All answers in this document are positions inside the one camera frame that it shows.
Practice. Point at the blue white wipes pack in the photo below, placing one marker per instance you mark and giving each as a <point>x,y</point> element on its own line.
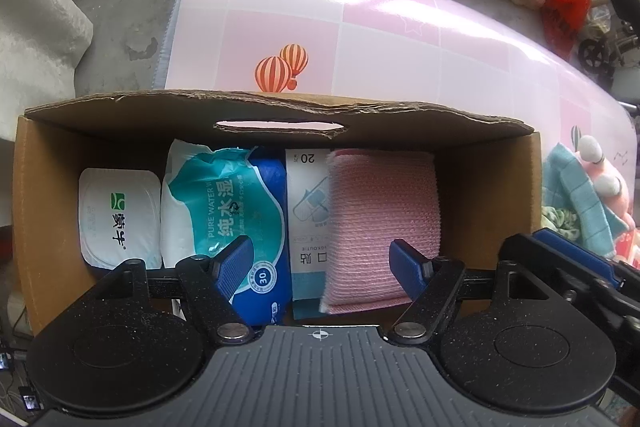
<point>210,197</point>

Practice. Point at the brown cardboard box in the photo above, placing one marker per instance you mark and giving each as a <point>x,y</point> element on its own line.
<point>163,176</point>

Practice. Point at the pink knitted sponge cloth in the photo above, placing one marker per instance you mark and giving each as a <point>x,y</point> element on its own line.
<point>376,197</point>

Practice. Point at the white curtain cloth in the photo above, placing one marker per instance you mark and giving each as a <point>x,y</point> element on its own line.
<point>42,43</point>

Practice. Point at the green floral scrunchie cloth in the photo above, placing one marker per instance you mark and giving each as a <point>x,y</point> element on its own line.
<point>563,221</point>

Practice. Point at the teal checked towel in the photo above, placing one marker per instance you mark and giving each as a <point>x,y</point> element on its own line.
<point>567,186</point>

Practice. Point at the red plastic bag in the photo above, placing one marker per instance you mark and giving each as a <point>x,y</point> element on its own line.
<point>561,21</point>

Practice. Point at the pink plush toy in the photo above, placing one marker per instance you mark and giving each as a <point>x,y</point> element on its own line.
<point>613,191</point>

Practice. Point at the pink play mat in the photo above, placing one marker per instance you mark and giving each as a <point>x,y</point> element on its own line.
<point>435,52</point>

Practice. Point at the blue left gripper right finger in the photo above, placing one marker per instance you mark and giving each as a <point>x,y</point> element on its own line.
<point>410,268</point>

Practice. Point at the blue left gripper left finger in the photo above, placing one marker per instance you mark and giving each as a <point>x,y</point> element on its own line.
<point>232,265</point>

